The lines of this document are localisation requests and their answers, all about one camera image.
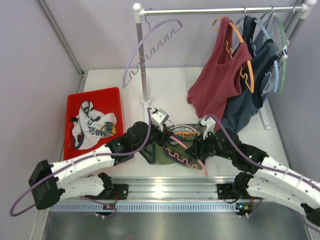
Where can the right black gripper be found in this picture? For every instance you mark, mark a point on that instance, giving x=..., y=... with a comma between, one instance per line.
x=198, y=143

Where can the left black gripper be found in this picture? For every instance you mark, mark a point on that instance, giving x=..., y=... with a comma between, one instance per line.
x=162, y=136

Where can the green tank top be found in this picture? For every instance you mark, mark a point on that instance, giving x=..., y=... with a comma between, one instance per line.
x=183, y=135

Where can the pink plastic hanger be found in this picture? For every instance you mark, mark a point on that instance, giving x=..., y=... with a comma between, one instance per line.
x=198, y=165

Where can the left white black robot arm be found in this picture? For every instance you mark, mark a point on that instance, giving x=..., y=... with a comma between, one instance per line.
x=48, y=181

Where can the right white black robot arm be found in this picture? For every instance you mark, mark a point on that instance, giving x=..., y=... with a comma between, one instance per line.
x=261, y=176

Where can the navy blue tank top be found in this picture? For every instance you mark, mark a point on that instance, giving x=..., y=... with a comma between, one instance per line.
x=239, y=109

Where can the purple plastic hanger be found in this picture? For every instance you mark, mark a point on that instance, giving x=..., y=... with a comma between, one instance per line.
x=139, y=49

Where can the white printed tank top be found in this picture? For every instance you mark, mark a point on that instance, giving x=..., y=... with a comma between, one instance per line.
x=91, y=125

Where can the maroon tank top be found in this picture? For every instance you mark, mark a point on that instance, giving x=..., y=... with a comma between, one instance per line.
x=220, y=77

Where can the green plastic hanger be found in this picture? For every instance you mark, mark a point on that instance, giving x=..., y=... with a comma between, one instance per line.
x=275, y=28

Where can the striped tank top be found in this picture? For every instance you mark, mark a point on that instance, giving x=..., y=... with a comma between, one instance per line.
x=257, y=44

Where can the light blue plastic hanger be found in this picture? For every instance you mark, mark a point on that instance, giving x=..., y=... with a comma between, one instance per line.
x=262, y=46

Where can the red plastic bin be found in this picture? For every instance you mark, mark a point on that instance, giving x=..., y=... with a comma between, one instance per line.
x=106, y=100

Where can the metal clothes rack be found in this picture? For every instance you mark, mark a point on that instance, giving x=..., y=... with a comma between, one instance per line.
x=137, y=61

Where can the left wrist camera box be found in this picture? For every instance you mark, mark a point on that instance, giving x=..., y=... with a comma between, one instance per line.
x=158, y=117

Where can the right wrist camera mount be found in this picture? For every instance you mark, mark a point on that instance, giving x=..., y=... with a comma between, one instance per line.
x=208, y=123

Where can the aluminium mounting rail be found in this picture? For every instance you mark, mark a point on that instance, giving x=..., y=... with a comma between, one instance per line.
x=147, y=188

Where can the slotted cable duct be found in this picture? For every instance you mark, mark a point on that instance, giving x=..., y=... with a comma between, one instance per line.
x=148, y=207

